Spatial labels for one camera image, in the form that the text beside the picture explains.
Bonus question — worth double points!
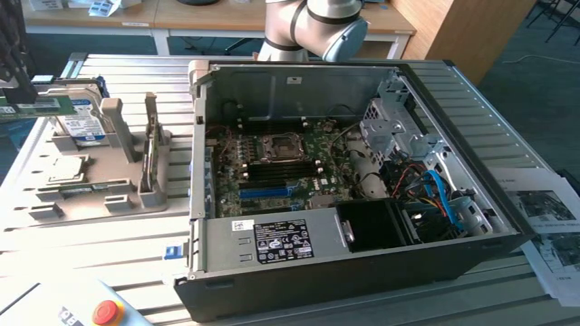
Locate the grey teach pendant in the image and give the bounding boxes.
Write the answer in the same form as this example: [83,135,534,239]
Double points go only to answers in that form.
[0,275,152,326]

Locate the black fan shroud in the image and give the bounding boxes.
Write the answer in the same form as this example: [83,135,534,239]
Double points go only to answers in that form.
[336,199,426,253]

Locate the black cable under desk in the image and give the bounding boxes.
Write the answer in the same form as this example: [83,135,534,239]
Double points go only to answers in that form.
[223,36,264,54]

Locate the black chair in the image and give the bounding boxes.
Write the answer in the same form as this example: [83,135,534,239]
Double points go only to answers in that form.
[527,0,580,42]

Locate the blue box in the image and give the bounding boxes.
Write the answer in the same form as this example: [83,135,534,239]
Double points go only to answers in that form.
[0,118,43,154]

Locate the wooden cabinet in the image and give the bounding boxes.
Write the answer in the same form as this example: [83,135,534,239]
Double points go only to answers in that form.
[392,0,539,86]

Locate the grey parts rack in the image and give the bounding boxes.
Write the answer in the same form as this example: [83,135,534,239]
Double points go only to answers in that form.
[14,97,192,225]

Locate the blue expansion slot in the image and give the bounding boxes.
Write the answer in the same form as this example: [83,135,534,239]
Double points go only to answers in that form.
[239,187,291,200]

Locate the green motherboard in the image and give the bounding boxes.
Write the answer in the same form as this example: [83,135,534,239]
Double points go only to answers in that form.
[211,117,364,219]

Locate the CPU socket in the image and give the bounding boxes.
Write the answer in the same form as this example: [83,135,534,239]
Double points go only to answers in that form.
[255,133,306,164]

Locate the white cardboard box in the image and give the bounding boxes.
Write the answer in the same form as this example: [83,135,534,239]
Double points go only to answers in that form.
[28,0,70,12]

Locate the red wire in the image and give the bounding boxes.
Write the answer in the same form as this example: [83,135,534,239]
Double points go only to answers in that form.
[391,163,428,198]

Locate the grey power supply black label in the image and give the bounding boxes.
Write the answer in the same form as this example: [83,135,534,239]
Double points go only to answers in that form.
[199,206,354,272]

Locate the wooden desk white frame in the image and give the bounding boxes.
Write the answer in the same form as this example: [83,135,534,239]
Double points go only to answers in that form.
[22,0,418,58]

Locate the white label sheet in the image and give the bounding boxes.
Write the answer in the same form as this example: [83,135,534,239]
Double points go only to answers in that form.
[87,0,120,17]

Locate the black open PC case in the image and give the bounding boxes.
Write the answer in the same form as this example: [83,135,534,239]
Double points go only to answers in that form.
[174,59,536,323]

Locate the black RAM slot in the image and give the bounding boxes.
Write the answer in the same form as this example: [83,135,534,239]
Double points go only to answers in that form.
[248,173,320,182]
[247,162,318,170]
[248,169,319,178]
[248,166,319,174]

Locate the hard disk blue label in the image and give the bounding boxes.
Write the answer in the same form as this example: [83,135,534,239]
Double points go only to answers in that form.
[52,87,114,147]

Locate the blue wire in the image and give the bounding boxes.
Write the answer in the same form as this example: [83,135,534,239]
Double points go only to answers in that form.
[420,168,466,232]

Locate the silver disk bay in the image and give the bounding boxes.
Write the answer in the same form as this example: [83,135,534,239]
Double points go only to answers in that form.
[359,97,448,162]

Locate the red emergency stop button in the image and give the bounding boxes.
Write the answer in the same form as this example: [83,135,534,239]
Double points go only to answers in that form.
[92,300,127,326]

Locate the green graphics card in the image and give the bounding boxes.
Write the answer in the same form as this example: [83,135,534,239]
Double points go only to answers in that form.
[139,91,166,193]

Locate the white floor cable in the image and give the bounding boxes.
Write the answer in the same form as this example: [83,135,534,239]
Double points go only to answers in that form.
[504,55,568,66]

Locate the green RAM stick white label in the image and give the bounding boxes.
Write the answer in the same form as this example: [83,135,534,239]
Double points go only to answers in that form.
[0,96,76,122]

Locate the printed paper sheets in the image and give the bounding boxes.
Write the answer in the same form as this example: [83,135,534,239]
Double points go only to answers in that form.
[492,167,580,308]

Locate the silver CPU chip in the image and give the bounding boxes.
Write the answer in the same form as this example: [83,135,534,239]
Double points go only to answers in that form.
[44,157,88,185]

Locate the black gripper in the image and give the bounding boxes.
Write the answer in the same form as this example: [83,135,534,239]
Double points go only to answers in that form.
[0,0,39,105]

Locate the blue case latch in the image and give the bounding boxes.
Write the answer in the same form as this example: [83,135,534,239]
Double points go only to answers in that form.
[163,245,188,261]

